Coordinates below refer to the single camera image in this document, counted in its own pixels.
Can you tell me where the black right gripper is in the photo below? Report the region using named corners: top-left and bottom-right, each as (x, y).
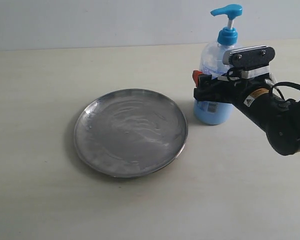
top-left (192, 70), bottom-right (276, 110)

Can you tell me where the blue pump soap bottle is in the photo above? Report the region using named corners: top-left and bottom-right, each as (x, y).
top-left (193, 4), bottom-right (243, 125)

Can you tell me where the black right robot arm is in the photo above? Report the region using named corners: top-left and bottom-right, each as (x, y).
top-left (192, 70), bottom-right (300, 156)

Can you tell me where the round steel plate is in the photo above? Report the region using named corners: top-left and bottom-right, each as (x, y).
top-left (73, 88), bottom-right (188, 179)

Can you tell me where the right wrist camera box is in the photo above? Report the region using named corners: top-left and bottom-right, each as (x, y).
top-left (222, 45), bottom-right (276, 79)

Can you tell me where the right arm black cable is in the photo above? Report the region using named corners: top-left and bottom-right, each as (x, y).
top-left (267, 79), bottom-right (300, 101)

